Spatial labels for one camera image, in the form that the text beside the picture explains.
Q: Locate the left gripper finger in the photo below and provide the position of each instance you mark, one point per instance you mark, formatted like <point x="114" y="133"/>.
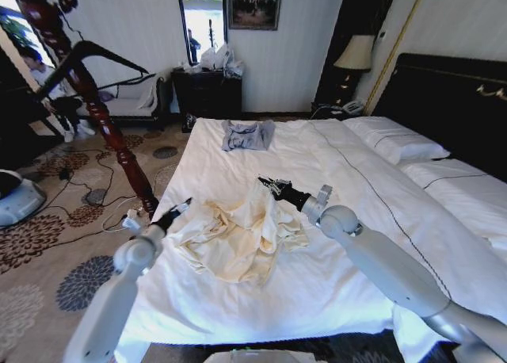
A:
<point x="184" y="208"/>
<point x="183" y="201"/>

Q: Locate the gold upright pole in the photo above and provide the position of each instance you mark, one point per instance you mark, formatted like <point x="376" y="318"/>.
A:
<point x="396" y="42"/>

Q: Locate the framed dark painting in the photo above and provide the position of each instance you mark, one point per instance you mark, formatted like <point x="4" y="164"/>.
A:
<point x="255" y="4"/>

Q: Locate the dark wooden dresser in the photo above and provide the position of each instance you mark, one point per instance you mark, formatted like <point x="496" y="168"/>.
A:
<point x="206" y="95"/>

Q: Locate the person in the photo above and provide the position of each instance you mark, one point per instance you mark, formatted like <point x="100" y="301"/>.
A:
<point x="65" y="101"/>

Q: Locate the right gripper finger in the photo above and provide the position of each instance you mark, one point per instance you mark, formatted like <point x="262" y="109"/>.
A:
<point x="270" y="180"/>
<point x="267" y="187"/>

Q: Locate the dark wooden headboard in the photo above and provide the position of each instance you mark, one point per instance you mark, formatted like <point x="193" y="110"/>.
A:
<point x="447" y="97"/>

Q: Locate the white telephone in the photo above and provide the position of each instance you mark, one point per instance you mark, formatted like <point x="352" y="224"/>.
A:
<point x="353" y="106"/>

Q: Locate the dark bedside table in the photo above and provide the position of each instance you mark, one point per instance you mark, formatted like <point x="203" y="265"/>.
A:
<point x="328" y="110"/>

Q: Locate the white plastic bag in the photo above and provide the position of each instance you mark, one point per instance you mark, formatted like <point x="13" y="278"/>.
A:
<point x="229" y="59"/>
<point x="208" y="58"/>

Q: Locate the white rounded floor machine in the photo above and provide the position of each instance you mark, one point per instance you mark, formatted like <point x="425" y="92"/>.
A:
<point x="17" y="200"/>

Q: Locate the table lamp with cream shade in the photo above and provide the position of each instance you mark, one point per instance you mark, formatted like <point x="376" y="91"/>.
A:
<point x="355" y="54"/>

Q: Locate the dark-framed mirror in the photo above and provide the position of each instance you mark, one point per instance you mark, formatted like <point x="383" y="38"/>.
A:
<point x="204" y="18"/>

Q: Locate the white robot front shell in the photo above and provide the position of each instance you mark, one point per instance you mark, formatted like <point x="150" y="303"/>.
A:
<point x="253" y="357"/>

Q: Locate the red wooden clothes hanger stand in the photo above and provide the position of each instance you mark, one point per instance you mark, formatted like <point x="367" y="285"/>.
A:
<point x="107" y="125"/>

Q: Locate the bed with white duvet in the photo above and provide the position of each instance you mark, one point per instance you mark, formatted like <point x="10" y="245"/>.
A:
<point x="301" y="260"/>

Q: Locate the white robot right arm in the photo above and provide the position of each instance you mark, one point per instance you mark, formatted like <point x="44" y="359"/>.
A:
<point x="380" y="256"/>

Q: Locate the white pillow with dark stripe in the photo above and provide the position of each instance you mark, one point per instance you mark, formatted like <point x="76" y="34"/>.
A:
<point x="396" y="139"/>
<point x="463" y="188"/>

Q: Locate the cream garment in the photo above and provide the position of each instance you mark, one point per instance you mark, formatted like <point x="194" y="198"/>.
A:
<point x="237" y="244"/>

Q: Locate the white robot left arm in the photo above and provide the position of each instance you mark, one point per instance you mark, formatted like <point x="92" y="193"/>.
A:
<point x="99" y="311"/>

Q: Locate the white upholstered chaise bench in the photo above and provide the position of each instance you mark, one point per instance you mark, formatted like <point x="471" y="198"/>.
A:
<point x="132" y="95"/>

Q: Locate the blue-grey shirt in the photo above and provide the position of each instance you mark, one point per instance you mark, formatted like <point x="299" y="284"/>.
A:
<point x="246" y="136"/>

